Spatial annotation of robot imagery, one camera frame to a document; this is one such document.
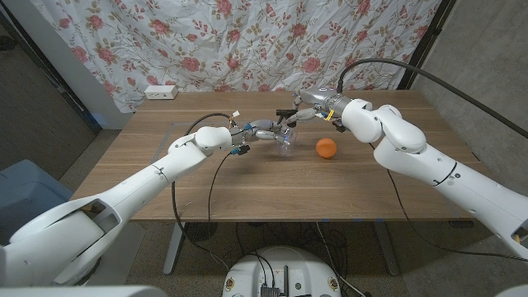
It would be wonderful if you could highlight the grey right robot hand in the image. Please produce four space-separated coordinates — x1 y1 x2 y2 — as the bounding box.
286 87 352 127

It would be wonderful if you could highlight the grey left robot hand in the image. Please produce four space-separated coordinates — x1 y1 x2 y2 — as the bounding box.
230 118 296 144

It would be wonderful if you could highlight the clear plastic spray bottle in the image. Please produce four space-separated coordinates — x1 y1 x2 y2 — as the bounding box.
275 125 299 157

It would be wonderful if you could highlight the orange fruit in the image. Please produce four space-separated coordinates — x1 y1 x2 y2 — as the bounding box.
315 137 338 159

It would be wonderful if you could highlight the floral print backdrop cloth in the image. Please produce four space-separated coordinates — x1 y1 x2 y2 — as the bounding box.
31 0 442 115

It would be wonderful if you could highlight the white power strip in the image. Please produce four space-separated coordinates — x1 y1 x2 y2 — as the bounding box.
144 84 179 101

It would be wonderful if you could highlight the black backdrop stand pole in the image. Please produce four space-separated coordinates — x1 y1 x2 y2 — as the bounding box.
397 0 457 91

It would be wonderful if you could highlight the black round floor disc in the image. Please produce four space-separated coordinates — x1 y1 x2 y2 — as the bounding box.
184 222 219 243

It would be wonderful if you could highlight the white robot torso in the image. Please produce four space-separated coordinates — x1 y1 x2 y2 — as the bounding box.
222 246 342 297

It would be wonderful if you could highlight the white table leg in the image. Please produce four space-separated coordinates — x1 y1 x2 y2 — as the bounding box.
163 222 186 276

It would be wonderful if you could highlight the grey table leg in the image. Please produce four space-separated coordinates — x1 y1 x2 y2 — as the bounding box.
373 222 400 276

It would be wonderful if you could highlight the blue plastic bin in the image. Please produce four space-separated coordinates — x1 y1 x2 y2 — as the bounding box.
0 159 75 244

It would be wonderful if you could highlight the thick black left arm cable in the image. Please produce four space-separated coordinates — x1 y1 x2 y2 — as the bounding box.
171 112 231 273

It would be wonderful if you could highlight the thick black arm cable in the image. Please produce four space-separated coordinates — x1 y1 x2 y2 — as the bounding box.
337 58 528 139
171 112 231 273

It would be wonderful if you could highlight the thin black left camera cable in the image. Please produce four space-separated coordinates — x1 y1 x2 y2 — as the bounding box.
207 152 235 253

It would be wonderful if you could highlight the thin black camera cable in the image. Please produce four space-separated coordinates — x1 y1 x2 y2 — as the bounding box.
369 142 528 263
207 152 235 253

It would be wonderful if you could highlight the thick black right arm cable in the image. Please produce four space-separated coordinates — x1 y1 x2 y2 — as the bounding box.
337 58 528 139

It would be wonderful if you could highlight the thin black right camera cable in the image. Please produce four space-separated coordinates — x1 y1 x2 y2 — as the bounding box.
369 142 528 263

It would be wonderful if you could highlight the white floor cable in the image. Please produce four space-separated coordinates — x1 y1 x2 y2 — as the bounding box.
315 222 366 297

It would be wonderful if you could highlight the dark door frame strip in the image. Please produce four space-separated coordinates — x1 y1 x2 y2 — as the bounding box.
0 7 102 134

